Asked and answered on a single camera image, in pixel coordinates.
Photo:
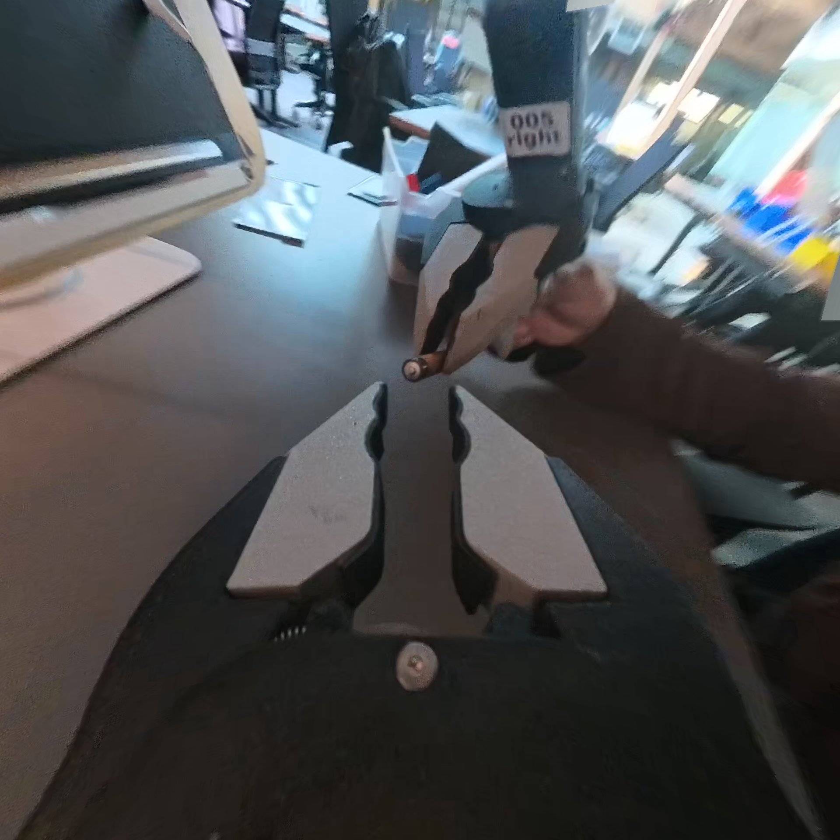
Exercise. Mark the yellow black battery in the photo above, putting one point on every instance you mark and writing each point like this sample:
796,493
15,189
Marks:
423,366

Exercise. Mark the blue crate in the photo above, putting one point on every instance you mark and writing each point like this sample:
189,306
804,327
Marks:
771,216

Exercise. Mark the person's right forearm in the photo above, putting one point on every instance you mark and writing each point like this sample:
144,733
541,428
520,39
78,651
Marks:
709,387

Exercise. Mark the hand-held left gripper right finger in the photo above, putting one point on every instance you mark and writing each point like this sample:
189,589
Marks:
518,518

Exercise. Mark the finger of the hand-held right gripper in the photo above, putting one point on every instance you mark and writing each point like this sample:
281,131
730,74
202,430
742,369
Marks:
508,289
436,282

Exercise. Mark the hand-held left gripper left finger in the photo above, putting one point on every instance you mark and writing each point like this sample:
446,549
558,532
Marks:
315,512

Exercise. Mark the person's right hand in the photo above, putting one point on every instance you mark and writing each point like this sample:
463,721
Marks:
571,308

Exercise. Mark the black wooden book stand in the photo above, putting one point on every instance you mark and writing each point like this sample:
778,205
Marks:
98,85

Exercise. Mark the silver metal sheet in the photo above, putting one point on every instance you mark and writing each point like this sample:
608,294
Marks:
275,213

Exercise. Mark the clear plastic storage bin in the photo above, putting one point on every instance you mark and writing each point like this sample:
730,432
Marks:
400,223

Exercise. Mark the black hanging jacket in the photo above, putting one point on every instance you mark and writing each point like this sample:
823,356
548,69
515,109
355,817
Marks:
367,92

